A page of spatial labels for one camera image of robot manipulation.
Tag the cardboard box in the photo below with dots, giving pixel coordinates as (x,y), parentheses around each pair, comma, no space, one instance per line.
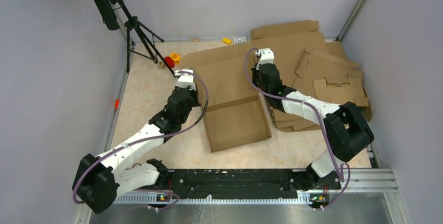
(235,114)

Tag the small printed card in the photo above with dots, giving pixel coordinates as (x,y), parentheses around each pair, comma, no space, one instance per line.
(239,40)

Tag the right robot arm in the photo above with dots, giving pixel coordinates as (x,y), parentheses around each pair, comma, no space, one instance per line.
(344,129)

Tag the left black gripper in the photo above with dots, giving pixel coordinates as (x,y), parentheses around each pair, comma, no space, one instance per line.
(194,91)

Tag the red round toy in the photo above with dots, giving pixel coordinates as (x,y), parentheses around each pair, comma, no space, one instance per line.
(169,61)

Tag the orange clip on frame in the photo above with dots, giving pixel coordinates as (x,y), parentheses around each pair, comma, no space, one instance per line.
(116,104)

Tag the small wooden block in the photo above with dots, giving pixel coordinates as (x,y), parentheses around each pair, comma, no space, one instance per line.
(161,65)

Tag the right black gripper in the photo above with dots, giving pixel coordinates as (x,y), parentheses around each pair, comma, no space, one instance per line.
(255,72)

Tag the stack of cardboard blanks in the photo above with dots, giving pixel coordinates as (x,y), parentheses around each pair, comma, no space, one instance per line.
(307,63)

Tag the black camera tripod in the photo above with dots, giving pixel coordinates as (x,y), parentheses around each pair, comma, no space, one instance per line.
(107,10)

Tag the yellow round toy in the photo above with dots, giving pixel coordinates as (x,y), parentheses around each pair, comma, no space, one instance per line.
(175,57)

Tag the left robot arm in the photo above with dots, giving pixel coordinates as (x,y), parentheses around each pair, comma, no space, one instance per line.
(101,179)

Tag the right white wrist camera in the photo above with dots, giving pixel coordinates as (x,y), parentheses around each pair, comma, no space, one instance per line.
(264,56)

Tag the yellow block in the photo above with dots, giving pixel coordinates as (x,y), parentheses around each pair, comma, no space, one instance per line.
(227,41)

